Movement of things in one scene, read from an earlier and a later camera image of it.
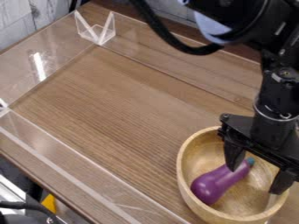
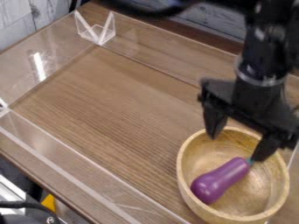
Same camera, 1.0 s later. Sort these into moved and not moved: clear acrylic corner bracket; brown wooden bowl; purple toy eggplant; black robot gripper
Moved: black robot gripper
Not moved: purple toy eggplant; brown wooden bowl; clear acrylic corner bracket
